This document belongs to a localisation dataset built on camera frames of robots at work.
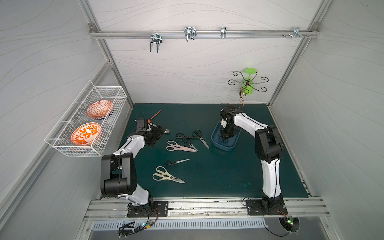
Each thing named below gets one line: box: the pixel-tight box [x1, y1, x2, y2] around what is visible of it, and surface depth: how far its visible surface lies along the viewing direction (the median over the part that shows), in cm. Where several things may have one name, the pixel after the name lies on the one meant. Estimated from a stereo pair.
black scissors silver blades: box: [187, 129, 210, 149], surface depth 104 cm
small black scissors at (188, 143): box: [184, 138, 199, 152], surface depth 100 cm
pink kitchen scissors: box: [166, 140, 197, 153], surface depth 98 cm
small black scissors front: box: [166, 158, 191, 167], surface depth 91 cm
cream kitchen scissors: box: [152, 166, 186, 184], surface depth 86 cm
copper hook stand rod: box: [228, 71, 269, 109], surface depth 92 cm
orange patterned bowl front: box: [71, 122, 102, 146], surface depth 64 cm
